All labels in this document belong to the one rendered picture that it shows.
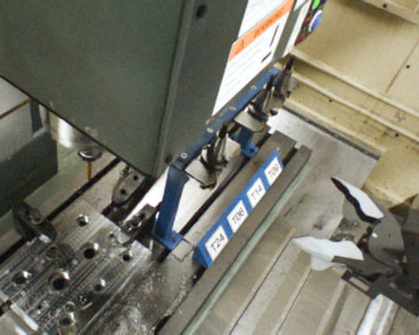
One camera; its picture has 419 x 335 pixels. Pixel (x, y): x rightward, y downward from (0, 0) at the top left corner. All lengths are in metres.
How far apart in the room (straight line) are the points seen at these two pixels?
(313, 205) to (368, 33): 0.59
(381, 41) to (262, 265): 0.77
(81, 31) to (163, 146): 0.14
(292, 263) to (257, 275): 0.15
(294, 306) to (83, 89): 1.13
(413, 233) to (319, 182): 1.08
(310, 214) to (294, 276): 0.25
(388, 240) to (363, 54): 0.96
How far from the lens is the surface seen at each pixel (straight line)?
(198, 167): 1.03
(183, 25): 0.38
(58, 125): 0.68
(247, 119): 1.17
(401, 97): 1.66
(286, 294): 1.49
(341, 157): 1.78
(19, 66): 0.58
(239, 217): 1.33
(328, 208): 1.71
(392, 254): 0.73
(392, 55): 1.60
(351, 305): 1.65
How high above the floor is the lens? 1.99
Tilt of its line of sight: 45 degrees down
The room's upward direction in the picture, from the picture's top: 10 degrees clockwise
